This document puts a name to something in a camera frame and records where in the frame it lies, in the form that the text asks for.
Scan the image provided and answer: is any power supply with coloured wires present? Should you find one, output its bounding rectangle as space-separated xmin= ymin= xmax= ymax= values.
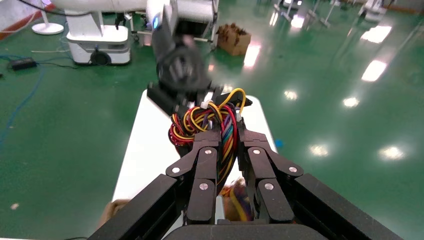
xmin=218 ymin=178 xmax=257 ymax=222
xmin=167 ymin=87 xmax=248 ymax=188

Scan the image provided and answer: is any black power strip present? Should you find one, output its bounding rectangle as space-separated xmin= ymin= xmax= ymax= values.
xmin=8 ymin=56 xmax=38 ymax=71

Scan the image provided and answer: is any metal shelf cart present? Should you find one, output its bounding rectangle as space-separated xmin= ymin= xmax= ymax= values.
xmin=127 ymin=0 xmax=221 ymax=51

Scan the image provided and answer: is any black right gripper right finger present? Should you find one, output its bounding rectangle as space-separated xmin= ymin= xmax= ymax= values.
xmin=237 ymin=118 xmax=404 ymax=240

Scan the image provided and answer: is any cardboard box on floor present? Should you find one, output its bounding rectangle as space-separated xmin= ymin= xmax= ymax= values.
xmin=216 ymin=22 xmax=253 ymax=57

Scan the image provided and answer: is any blue floor cable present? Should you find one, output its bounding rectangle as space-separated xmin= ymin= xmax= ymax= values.
xmin=0 ymin=53 xmax=47 ymax=147

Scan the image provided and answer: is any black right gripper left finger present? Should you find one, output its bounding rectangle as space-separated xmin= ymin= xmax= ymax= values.
xmin=87 ymin=130 xmax=222 ymax=240

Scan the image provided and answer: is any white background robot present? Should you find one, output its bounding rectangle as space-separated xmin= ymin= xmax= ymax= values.
xmin=357 ymin=0 xmax=388 ymax=23

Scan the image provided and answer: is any brown cardboard divider box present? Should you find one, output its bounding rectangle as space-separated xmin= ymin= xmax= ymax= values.
xmin=97 ymin=198 xmax=132 ymax=229

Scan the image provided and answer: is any white standing fan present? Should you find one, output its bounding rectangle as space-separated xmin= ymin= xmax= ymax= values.
xmin=31 ymin=0 xmax=65 ymax=36

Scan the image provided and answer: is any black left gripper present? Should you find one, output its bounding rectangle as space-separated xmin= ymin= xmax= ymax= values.
xmin=147 ymin=19 xmax=254 ymax=116

